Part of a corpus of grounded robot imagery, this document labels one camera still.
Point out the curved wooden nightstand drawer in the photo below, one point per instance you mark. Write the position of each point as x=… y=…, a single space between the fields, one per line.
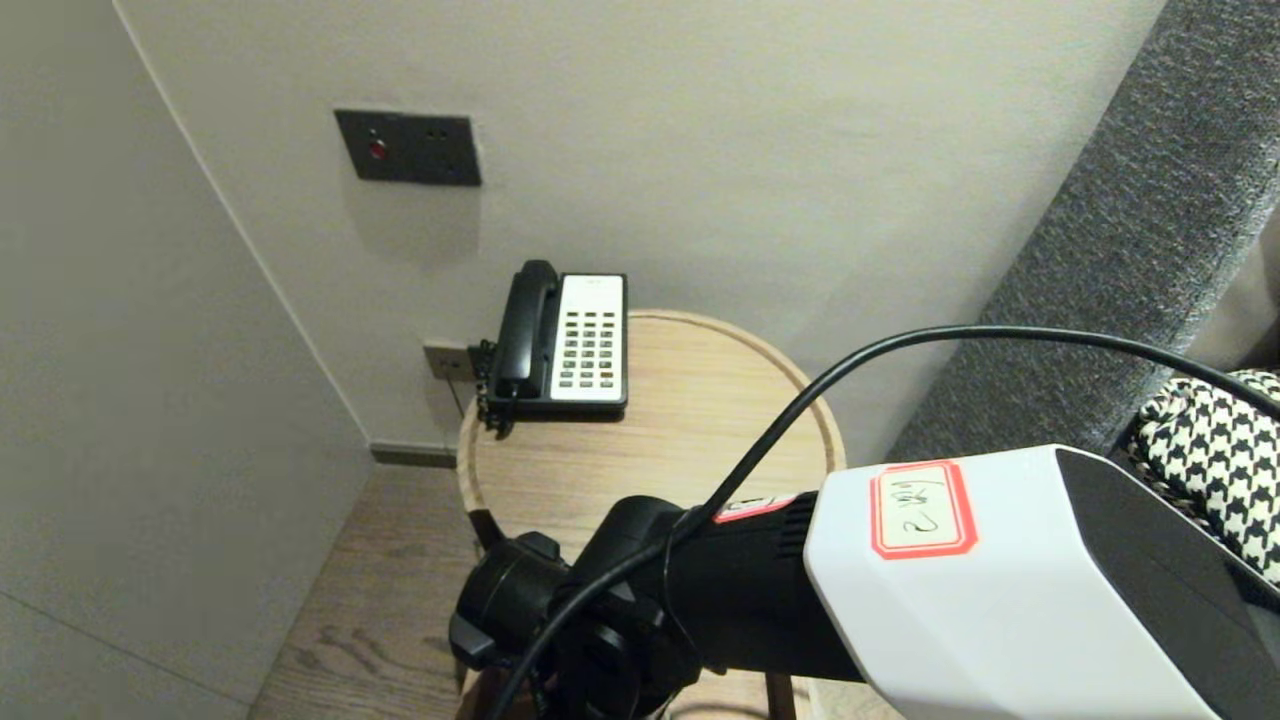
x=478 y=700

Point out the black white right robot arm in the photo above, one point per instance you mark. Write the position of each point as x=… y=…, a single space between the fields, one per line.
x=1000 y=620

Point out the black telephone base white keypad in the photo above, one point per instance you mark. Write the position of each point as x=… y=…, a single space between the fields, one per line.
x=590 y=340

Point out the round wooden nightstand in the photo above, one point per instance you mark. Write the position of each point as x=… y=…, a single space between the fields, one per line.
x=650 y=450

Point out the black telephone handset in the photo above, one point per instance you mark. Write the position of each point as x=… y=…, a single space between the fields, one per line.
x=525 y=330

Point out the small red edged sticker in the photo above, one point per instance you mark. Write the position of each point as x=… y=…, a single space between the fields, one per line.
x=755 y=508

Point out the red bordered handwritten label sticker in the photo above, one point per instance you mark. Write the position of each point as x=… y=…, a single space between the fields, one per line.
x=922 y=508

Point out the grey fabric bed headboard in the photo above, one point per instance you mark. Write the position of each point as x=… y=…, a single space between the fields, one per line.
x=1120 y=250

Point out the black white houndstooth pillow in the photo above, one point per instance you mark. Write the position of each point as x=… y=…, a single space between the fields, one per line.
x=1210 y=450

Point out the beige wall jack plate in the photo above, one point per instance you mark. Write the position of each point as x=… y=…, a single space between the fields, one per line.
x=442 y=362

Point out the dark wall switch panel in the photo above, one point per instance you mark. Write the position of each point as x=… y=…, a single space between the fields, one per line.
x=410 y=150

